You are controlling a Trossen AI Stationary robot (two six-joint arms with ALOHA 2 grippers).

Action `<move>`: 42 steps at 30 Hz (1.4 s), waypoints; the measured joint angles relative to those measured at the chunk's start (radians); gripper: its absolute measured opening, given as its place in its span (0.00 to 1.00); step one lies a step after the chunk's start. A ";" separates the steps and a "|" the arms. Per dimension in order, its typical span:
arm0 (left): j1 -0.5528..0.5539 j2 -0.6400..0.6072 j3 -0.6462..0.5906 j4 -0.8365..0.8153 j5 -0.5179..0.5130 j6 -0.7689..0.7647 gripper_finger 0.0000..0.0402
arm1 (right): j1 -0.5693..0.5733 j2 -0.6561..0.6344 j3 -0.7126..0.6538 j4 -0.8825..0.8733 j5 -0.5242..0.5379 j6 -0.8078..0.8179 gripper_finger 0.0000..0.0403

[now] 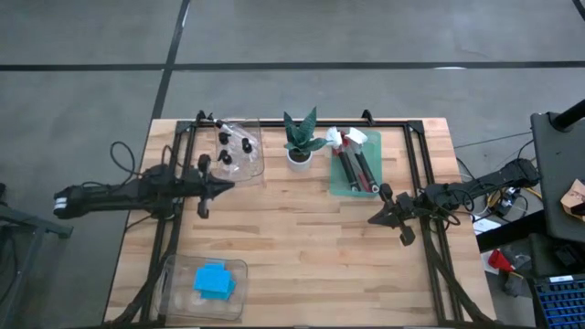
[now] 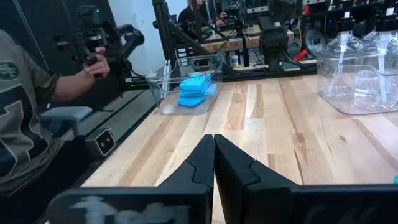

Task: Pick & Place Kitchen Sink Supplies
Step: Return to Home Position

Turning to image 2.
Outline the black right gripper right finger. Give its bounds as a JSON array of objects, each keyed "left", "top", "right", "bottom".
[{"left": 213, "top": 133, "right": 398, "bottom": 224}]

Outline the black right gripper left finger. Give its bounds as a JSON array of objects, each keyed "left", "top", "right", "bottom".
[{"left": 45, "top": 133, "right": 216, "bottom": 224}]

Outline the clear plastic pump bottle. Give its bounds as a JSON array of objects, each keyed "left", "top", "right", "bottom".
[
  {"left": 323, "top": 11, "right": 365, "bottom": 100},
  {"left": 354, "top": 6, "right": 398, "bottom": 105},
  {"left": 362, "top": 27, "right": 380, "bottom": 43}
]

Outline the wooden workbench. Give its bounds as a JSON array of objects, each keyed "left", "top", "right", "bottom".
[{"left": 200, "top": 26, "right": 295, "bottom": 52}]

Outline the person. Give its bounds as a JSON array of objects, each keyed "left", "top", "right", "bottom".
[
  {"left": 177, "top": 0, "right": 229, "bottom": 27},
  {"left": 0, "top": 29, "right": 97, "bottom": 200}
]

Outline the clear cup at edge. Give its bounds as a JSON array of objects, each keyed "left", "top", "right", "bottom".
[{"left": 146, "top": 54, "right": 224, "bottom": 115}]

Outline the grey chair armrest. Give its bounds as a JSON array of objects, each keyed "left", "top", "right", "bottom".
[{"left": 39, "top": 105, "right": 93, "bottom": 137}]

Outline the person's hand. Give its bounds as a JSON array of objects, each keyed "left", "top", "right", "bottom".
[{"left": 82, "top": 46, "right": 111, "bottom": 78}]

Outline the red handled tool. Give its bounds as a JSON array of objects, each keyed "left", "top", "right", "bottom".
[{"left": 294, "top": 49, "right": 308, "bottom": 62}]

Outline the clear plastic bin with handle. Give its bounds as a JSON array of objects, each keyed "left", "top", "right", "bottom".
[{"left": 315, "top": 48, "right": 398, "bottom": 116}]

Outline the grey table-level camera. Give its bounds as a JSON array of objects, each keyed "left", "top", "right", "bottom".
[{"left": 85, "top": 127, "right": 116, "bottom": 157}]

